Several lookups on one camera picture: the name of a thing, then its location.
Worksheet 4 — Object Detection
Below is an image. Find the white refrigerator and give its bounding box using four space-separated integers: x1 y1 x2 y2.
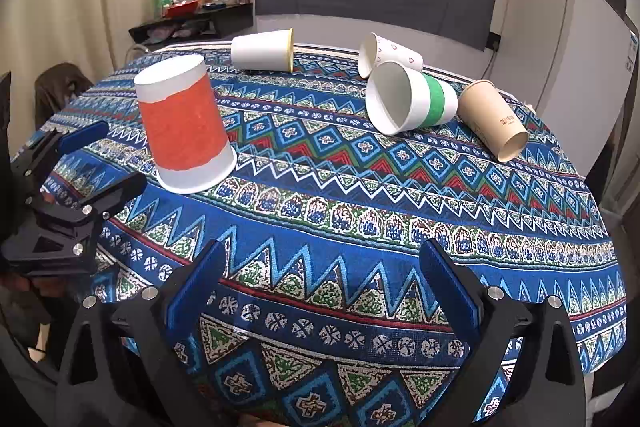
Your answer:
487 0 640 208

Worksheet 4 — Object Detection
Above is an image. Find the white heart print cup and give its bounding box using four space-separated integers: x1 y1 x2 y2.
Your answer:
358 32 425 78

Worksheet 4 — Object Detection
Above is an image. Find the white cup yellow rim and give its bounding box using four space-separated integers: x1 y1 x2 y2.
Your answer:
230 28 296 74

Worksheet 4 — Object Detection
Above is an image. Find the chair with brown jacket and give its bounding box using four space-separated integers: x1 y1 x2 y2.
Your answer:
34 63 96 128

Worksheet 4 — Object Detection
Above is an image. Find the green band paper cup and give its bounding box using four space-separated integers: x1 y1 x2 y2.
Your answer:
365 61 459 136

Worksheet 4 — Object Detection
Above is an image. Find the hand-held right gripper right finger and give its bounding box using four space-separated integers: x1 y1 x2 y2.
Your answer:
419 237 597 427

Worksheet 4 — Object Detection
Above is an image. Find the red bowl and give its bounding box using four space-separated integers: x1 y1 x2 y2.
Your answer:
162 1 202 19

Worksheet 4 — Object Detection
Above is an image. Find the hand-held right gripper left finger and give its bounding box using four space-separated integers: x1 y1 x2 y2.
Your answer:
54 238 242 427

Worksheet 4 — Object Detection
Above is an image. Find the orange band paper cup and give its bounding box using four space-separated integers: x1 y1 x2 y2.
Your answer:
133 55 238 194

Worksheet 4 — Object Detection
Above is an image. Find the black wall shelf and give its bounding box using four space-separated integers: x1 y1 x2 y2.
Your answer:
129 2 254 52

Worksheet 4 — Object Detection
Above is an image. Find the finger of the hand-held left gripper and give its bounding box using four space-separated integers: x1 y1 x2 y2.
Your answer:
0 171 149 279
10 121 110 188

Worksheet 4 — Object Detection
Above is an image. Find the beige paper cup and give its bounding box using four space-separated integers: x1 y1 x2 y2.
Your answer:
457 79 530 164

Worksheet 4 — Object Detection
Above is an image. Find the blue patterned tablecloth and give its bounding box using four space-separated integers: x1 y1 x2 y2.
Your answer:
10 42 628 427

